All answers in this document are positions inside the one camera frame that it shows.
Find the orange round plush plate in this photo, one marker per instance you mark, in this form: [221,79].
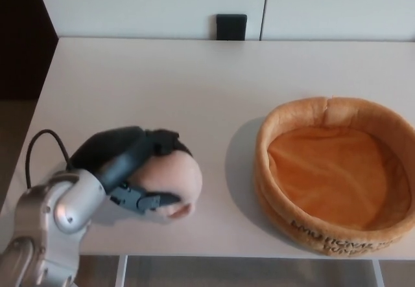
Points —
[327,170]

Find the dark brown wooden panel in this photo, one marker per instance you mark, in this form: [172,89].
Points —
[19,41]

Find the beige plush dumpling toy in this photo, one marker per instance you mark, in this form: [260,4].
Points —
[180,177]

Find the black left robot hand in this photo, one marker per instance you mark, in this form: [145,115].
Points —
[107,151]

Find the white table leg frame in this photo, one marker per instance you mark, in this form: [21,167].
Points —
[378,274]
[121,272]

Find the black wall socket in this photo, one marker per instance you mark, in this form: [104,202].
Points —
[231,27]

